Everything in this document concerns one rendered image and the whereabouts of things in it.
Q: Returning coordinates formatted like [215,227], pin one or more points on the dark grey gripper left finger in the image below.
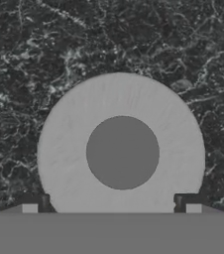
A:
[29,205]

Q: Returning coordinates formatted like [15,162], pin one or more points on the grey round blender lid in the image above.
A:
[67,139]

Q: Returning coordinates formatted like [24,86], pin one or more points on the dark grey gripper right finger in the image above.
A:
[194,205]

